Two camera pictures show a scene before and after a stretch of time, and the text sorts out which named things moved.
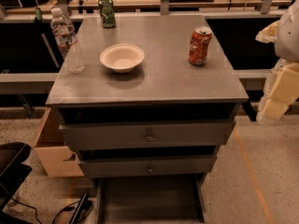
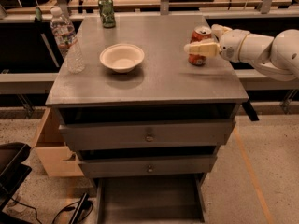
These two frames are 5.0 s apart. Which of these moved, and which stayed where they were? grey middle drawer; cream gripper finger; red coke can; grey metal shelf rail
Moved: cream gripper finger
Stayed: grey middle drawer; grey metal shelf rail; red coke can
